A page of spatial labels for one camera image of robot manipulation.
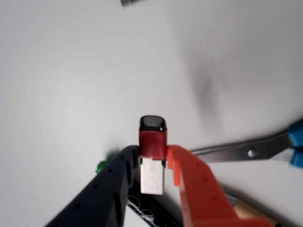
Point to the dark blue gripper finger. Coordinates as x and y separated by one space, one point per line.
94 201

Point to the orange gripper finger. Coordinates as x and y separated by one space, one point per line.
201 194

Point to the red black usb stick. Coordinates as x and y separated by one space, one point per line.
152 146

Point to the small green object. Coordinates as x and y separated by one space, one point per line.
100 166

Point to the wooden ballpoint pen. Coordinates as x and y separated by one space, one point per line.
246 210

